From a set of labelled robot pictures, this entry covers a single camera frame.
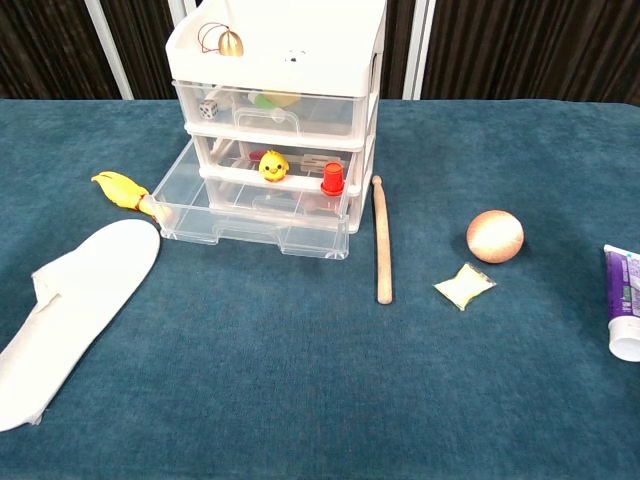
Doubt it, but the clear plastic drawer with dividers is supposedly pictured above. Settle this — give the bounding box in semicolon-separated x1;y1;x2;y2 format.
151;134;354;260

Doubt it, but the pale yellow sachet packet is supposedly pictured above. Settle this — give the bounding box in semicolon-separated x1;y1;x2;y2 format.
432;262;497;312

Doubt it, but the white plastic drawer cabinet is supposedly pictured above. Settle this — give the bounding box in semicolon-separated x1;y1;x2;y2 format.
164;0;389;236

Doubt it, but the wooden drumstick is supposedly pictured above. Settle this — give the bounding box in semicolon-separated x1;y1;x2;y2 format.
371;174;395;305

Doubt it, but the small red cup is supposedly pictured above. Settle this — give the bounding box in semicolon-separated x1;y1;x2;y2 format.
320;161;347;197

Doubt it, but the yellow chick toy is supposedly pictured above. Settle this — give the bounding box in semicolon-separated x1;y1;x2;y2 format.
258;149;291;184

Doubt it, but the green yellow toy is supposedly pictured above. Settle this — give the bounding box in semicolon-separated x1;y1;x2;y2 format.
247;90;304;110

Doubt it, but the teal table cloth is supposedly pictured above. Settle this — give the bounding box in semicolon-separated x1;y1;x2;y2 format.
0;97;640;480

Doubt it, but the orange cork ball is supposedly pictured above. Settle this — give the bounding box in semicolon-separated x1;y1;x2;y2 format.
466;209;525;264

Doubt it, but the yellow rubber chicken toy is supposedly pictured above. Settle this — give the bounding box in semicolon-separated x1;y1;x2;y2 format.
90;170;171;224

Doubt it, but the dark pleated curtain panel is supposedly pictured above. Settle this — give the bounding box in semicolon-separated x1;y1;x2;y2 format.
0;0;121;100
421;0;640;105
382;0;416;99
99;0;177;100

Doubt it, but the white disposable slipper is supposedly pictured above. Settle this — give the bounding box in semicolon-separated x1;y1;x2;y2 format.
0;218;162;433

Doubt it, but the purple white toothpaste tube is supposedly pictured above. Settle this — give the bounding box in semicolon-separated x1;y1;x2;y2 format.
603;243;640;363

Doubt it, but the white partition post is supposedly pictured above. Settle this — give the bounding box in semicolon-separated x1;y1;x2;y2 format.
167;0;197;36
83;0;135;100
402;0;437;100

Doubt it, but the brass bell with red string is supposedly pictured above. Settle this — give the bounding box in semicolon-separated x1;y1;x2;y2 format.
197;22;245;58

